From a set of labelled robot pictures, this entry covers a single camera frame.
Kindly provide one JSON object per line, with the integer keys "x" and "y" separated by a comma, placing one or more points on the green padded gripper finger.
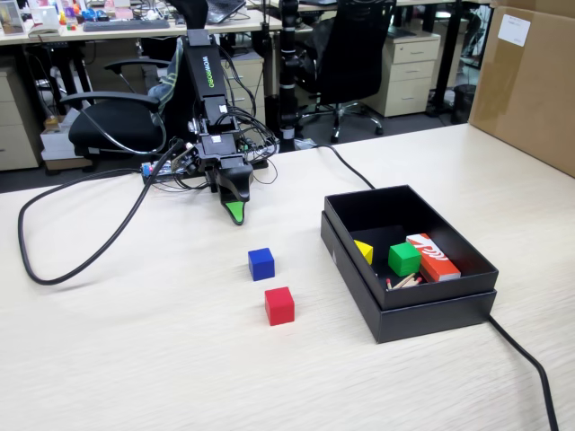
{"x": 236, "y": 212}

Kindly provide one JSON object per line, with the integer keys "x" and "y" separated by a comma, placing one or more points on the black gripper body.
{"x": 218, "y": 148}

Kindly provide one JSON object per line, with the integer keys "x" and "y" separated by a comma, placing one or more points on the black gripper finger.
{"x": 236, "y": 179}

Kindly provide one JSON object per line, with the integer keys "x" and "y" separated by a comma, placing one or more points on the red wooden cube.
{"x": 278, "y": 307}

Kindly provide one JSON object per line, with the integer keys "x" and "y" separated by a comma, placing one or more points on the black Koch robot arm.
{"x": 202, "y": 67}

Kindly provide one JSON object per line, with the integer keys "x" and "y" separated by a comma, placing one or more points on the blue wooden cube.
{"x": 261, "y": 267}

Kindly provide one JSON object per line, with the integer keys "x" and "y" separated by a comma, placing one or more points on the green wooden cube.
{"x": 403, "y": 260}

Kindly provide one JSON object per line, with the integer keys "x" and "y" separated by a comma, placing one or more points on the cream drawer cabinet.
{"x": 249, "y": 90}
{"x": 404, "y": 76}
{"x": 15, "y": 130}

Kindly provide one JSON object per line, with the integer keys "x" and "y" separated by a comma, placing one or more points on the blue terminal circuit board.
{"x": 150, "y": 169}

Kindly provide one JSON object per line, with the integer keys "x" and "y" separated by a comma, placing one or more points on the striped green garment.
{"x": 168, "y": 85}

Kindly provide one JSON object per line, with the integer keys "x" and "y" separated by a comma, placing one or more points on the black pole with white bands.
{"x": 287, "y": 67}

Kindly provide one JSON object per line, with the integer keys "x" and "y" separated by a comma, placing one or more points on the black office chair with armrests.
{"x": 112, "y": 125}

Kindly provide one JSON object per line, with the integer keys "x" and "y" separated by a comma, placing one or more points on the yellow wooden block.
{"x": 365, "y": 253}

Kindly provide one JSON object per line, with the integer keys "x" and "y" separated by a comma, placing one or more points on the black laptop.
{"x": 224, "y": 11}

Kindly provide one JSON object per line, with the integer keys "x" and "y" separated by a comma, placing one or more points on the light wooden office desk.
{"x": 135, "y": 35}

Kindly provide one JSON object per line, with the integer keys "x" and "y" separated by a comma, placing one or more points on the black computer keyboard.
{"x": 126, "y": 25}

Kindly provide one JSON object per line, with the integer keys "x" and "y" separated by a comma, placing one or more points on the white boxes stack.
{"x": 58, "y": 143}

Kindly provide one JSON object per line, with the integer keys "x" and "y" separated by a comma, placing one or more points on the black mesh office chair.
{"x": 350, "y": 58}

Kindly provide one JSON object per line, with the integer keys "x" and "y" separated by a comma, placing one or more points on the yellow toy figure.
{"x": 63, "y": 19}

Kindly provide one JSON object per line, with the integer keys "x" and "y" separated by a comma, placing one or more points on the red and white matchbox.
{"x": 438, "y": 265}

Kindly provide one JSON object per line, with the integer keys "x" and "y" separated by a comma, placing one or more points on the white desk phone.
{"x": 44, "y": 30}

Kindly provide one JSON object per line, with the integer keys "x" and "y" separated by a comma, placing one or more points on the black cardboard box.
{"x": 431, "y": 294}

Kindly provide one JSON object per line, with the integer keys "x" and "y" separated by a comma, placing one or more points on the white small carton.
{"x": 46, "y": 17}

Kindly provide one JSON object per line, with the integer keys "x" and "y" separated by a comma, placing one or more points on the black open box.
{"x": 427, "y": 324}

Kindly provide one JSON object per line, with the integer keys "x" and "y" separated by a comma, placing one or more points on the black waste bin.
{"x": 463, "y": 104}

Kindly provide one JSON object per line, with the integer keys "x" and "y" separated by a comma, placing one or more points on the clear framed picture box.
{"x": 12, "y": 21}

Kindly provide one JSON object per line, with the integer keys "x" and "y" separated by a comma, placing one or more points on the large brown cardboard box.
{"x": 525, "y": 99}

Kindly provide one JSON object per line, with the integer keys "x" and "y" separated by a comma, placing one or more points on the white paper label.
{"x": 514, "y": 29}

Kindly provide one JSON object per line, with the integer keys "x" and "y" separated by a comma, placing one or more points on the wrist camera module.
{"x": 188, "y": 162}

